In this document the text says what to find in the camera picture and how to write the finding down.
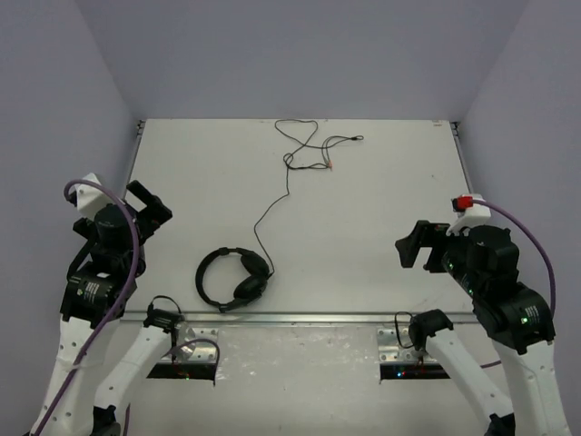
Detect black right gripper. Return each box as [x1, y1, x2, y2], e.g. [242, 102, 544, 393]
[396, 220, 482, 296]

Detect black headphones with cable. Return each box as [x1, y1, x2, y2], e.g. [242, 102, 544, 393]
[194, 118, 364, 313]

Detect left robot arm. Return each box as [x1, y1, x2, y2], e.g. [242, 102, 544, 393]
[29, 173, 184, 435]

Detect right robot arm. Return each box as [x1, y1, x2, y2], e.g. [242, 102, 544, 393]
[395, 221, 571, 435]

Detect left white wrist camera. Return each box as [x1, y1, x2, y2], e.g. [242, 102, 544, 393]
[75, 184, 113, 221]

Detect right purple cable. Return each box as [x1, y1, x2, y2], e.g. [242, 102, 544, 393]
[478, 202, 557, 370]

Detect right base black wire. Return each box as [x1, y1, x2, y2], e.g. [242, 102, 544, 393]
[393, 311, 417, 351]

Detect base black wire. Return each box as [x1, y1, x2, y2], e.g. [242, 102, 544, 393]
[147, 295, 187, 346]
[393, 311, 417, 351]

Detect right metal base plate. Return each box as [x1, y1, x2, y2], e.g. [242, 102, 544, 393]
[376, 326, 438, 365]

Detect metal base plate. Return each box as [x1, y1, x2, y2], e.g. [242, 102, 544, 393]
[161, 323, 220, 364]
[376, 326, 438, 365]

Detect aluminium table front rail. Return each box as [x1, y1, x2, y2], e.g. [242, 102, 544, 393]
[118, 310, 478, 326]

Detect left base black wire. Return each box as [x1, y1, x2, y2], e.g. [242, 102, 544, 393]
[147, 295, 187, 346]

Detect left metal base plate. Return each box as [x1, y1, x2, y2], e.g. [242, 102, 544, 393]
[161, 323, 220, 364]

